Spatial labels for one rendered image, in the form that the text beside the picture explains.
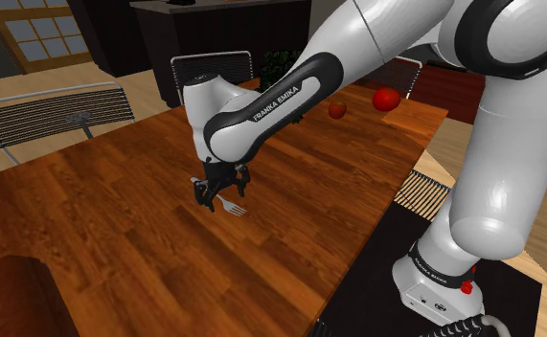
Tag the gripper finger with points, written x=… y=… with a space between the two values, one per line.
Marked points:
x=204 y=195
x=243 y=183

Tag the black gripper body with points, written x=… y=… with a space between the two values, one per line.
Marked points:
x=221 y=171

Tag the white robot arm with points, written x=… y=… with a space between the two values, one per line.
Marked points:
x=511 y=154

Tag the silver fork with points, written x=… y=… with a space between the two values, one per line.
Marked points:
x=233 y=206

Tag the wooden dining table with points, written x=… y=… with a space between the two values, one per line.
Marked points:
x=114 y=224

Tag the black mesh metal chair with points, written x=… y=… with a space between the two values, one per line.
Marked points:
x=217 y=65
x=396 y=74

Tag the small red tomato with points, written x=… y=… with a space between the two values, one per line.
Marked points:
x=337 y=110

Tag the dark green plant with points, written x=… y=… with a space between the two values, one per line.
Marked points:
x=277 y=65

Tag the dark kitchen counter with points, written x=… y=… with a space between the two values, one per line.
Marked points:
x=235 y=28

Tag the black robot stand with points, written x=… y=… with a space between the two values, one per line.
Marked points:
x=371 y=289

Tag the black slatted metal chair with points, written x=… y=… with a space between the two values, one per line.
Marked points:
x=44 y=114
x=420 y=193

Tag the brown rounded object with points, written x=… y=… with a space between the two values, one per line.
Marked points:
x=16 y=298

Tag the wooden framed window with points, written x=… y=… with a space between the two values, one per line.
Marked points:
x=44 y=32

